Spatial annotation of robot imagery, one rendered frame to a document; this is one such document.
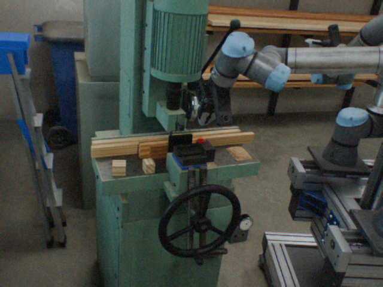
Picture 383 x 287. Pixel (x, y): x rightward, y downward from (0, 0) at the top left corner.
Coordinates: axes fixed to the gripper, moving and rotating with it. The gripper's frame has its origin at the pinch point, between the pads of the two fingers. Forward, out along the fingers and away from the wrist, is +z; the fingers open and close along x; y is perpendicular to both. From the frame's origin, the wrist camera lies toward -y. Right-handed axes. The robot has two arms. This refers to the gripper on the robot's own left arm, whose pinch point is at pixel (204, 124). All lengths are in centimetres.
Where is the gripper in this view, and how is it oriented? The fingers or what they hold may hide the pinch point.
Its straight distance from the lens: 126.9
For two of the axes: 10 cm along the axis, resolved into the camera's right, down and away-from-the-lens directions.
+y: -2.9, -8.4, 4.6
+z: -2.7, 5.3, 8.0
